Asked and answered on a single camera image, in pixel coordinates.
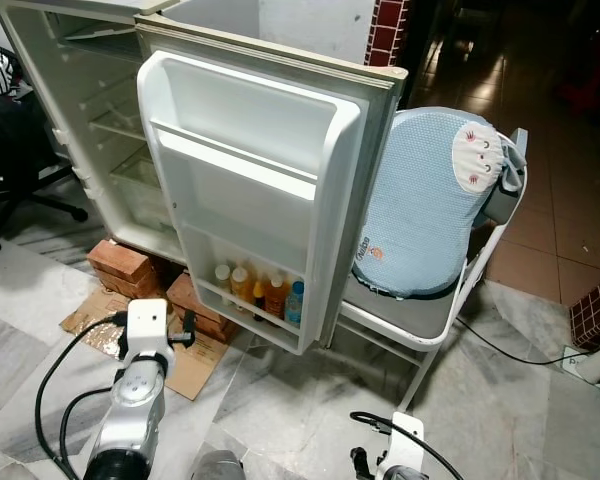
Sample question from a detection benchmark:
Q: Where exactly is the silver left robot leg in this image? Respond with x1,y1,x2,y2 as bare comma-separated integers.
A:
190,448,246,480

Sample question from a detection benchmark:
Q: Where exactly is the translucent fridge crisper drawer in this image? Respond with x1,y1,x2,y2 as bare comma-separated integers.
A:
108,150,181,229

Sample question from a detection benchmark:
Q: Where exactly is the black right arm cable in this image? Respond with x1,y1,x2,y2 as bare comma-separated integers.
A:
348,410,466,480

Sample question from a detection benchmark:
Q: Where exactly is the silver fridge door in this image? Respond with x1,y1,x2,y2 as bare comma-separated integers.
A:
135,12,411,356

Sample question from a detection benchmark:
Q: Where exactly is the black office chair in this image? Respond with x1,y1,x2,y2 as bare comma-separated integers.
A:
0,42,89,253

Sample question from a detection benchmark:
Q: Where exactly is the black floor cable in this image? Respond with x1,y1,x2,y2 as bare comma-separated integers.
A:
455,315,581,366

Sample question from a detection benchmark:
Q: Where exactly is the large amber bottle white cap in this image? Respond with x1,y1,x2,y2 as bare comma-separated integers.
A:
263,270,289,319

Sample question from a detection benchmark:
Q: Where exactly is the flattened brown cardboard carton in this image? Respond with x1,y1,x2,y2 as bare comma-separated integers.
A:
60,288,231,401

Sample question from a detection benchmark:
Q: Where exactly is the white metal chair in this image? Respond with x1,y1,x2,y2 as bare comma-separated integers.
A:
325,125,531,411

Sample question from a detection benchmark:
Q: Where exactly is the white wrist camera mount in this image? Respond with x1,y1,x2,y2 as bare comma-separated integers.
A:
126,298,171,353
380,412,426,471

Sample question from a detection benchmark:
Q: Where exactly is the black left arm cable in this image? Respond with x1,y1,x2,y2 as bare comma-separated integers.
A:
35,312,131,476

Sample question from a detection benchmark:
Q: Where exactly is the orange juice bottle white cap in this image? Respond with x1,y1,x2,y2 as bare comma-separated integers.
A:
230,262,253,306

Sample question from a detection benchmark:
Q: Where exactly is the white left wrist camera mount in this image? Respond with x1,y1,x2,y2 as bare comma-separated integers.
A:
126,298,171,353

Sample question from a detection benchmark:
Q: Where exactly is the white milk bottle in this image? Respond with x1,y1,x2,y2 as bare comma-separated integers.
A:
213,262,233,297

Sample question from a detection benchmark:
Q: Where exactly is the water bottle blue cap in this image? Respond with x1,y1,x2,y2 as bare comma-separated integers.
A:
283,280,306,327

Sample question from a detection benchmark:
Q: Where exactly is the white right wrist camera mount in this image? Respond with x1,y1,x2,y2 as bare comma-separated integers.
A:
380,412,426,471

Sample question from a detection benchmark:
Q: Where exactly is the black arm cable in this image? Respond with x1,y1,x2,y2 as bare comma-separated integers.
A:
348,410,466,480
35,312,131,476

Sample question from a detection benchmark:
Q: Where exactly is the pale blue baby cushion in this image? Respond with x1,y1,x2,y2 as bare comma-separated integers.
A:
352,105,526,301

